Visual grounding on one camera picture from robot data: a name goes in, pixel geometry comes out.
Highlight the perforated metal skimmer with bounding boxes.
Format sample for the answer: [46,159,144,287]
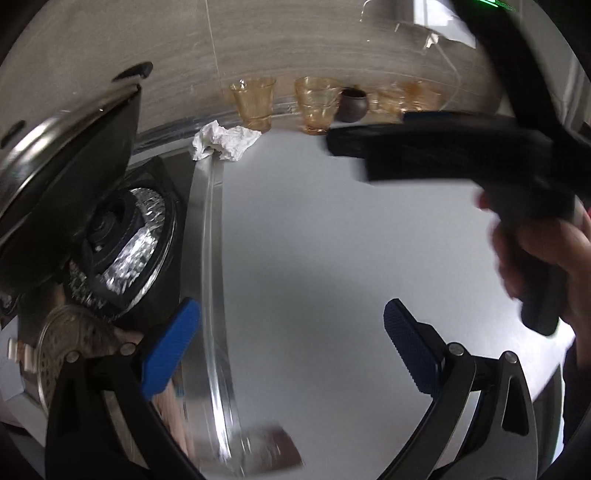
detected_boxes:
[7,305,134,416]

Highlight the gas burner with foil liner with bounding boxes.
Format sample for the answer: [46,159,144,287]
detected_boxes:
[60,157,181,333]

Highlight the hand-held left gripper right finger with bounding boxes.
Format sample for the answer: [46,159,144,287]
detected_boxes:
[376,299,539,480]

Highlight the white tissue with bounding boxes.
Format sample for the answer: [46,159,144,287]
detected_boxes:
[191,121,263,162]

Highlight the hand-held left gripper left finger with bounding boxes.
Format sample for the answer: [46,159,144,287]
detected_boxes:
[44,298,204,480]

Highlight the amber glass cup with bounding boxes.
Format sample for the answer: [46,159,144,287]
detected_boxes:
[294,76,345,136]
[369,88,407,114]
[230,78,277,132]
[402,80,443,112]

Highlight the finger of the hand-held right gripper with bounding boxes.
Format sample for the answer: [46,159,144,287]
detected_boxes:
[325,126,490,183]
[402,111,504,129]

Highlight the person's right hand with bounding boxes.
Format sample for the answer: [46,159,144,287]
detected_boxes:
[478,189,591,342]

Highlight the small brown clay cup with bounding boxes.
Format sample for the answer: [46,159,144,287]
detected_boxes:
[339,88,370,123]

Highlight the black wok with steel lid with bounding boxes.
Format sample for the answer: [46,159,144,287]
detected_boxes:
[0,62,153,296]

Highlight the stainless steel stove top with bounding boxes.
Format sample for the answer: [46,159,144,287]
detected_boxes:
[0,124,305,480]

